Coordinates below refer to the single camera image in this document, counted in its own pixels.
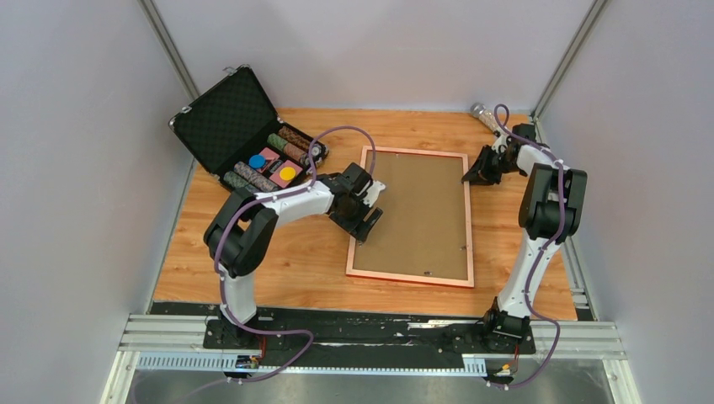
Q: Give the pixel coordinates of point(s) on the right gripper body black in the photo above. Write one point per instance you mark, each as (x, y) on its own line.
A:
(505, 167)

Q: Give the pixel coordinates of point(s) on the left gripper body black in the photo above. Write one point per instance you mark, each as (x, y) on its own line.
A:
(352, 216)

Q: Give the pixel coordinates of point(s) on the pink wooden picture frame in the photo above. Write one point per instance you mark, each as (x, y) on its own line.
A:
(351, 267)

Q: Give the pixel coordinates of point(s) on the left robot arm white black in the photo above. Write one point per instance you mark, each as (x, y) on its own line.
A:
(239, 237)

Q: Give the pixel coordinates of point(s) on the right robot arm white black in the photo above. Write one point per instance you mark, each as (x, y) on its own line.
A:
(550, 211)

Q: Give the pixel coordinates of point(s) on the glitter-filled clear tube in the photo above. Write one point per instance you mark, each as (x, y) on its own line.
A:
(486, 117)

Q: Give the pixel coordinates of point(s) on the yellow round chip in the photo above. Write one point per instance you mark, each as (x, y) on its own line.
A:
(287, 173)

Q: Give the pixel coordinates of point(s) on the brown poker chip roll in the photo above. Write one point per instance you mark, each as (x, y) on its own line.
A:
(297, 139)

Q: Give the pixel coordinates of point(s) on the pink card box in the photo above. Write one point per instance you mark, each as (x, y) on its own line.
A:
(273, 165)

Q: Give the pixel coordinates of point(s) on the dark green chip roll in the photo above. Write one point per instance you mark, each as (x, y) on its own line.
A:
(289, 149)

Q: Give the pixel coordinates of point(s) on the blue round chip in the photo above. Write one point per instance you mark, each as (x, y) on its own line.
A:
(257, 162)

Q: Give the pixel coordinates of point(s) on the green poker chip roll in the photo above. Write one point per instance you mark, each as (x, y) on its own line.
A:
(238, 182)

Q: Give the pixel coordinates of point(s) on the black foam-lined case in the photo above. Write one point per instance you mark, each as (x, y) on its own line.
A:
(231, 122)

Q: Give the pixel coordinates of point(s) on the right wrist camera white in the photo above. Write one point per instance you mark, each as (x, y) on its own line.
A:
(501, 142)

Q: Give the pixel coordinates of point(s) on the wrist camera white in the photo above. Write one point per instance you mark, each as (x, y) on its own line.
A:
(371, 193)
(501, 142)

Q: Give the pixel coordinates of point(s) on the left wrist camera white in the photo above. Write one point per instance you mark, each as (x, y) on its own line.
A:
(371, 193)

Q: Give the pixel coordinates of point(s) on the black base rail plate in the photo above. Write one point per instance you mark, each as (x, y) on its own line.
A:
(349, 339)

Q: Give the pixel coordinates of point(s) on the aluminium frame rail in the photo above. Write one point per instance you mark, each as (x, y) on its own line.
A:
(177, 342)

